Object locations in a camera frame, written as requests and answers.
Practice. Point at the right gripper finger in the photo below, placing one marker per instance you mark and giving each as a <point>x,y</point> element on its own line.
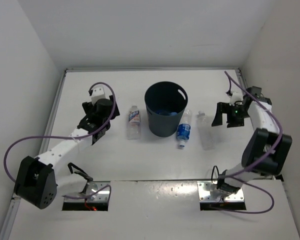
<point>221,108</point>
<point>235,122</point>

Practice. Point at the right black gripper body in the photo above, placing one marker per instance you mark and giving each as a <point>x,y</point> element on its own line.
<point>236,111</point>

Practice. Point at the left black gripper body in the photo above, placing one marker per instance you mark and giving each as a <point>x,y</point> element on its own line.
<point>107,126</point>

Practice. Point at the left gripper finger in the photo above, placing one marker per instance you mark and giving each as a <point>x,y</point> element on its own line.
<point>87,107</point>
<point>116,112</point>

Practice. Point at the clear unlabelled plastic bottle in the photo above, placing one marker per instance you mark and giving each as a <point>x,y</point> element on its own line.
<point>204,129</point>

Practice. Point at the blue label bottle white cap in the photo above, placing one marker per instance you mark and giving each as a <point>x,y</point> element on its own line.
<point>184,129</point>

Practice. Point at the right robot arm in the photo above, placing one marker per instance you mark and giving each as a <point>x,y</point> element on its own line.
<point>268,148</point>

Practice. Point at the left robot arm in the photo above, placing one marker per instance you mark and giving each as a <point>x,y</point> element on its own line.
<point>36,180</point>

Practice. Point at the dark grey plastic bin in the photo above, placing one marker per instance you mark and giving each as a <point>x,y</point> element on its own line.
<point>165,103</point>

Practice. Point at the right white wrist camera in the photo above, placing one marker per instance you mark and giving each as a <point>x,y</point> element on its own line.
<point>234,97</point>

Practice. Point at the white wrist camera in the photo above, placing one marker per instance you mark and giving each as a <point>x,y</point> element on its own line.
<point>234,97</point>
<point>96,93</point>

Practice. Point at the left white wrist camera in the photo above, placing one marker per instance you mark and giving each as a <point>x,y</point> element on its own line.
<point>96,93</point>

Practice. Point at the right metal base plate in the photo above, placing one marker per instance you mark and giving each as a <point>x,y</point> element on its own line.
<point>208,194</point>

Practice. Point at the metal base plate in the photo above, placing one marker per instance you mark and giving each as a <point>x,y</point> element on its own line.
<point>208,194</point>
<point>93,192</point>

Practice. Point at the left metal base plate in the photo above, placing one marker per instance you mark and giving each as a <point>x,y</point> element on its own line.
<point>93,192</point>

